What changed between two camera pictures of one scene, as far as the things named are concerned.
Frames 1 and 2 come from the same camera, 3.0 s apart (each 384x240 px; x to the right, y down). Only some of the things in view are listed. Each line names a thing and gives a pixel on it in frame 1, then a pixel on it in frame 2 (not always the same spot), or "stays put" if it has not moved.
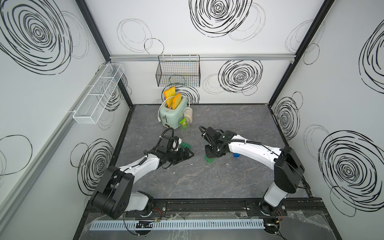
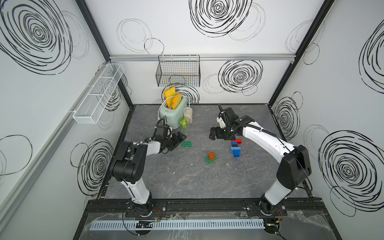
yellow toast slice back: x=170 y=92 stays put
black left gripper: x=181 y=157 to x=176 y=141
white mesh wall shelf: x=89 y=111 stays put
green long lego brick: x=209 y=160 stays put
